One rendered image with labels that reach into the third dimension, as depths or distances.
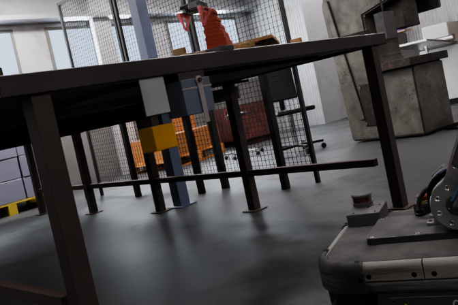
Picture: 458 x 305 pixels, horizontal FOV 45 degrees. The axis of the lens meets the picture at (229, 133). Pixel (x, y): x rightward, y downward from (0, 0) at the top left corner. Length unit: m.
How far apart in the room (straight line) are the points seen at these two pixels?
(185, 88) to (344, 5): 4.37
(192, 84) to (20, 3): 6.47
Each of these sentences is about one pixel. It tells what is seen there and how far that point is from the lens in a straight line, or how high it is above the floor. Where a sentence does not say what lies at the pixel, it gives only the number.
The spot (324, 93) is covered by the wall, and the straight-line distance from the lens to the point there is 10.13.
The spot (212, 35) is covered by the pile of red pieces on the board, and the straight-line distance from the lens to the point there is 3.31.
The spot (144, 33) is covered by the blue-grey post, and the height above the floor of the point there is 1.39.
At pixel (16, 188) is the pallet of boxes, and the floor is 0.28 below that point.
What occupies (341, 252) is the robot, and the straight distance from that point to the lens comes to 1.62.
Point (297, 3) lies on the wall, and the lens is 10.16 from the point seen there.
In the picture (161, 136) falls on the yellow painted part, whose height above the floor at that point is 0.66.
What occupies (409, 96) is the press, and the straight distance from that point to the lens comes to 5.72.
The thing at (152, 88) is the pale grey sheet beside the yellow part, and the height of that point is 0.82.
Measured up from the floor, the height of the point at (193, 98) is 0.76.
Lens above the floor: 0.72
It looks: 3 degrees down
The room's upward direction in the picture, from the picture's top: 12 degrees counter-clockwise
